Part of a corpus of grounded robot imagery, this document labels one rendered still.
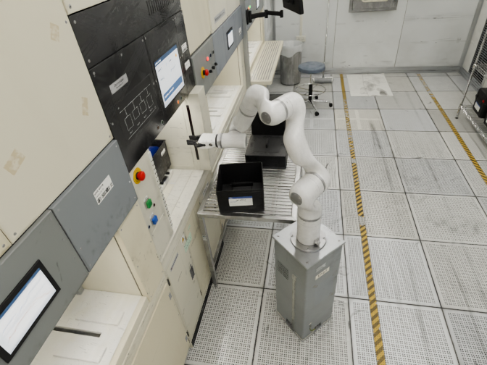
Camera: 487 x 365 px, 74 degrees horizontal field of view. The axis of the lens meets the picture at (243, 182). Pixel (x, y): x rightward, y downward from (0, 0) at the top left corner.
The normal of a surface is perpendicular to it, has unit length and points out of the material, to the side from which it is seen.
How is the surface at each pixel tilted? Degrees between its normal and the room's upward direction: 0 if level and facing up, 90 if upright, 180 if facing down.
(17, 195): 90
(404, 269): 0
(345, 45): 90
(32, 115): 90
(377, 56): 90
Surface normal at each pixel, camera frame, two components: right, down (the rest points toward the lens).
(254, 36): -0.18, 0.62
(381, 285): -0.08, -0.79
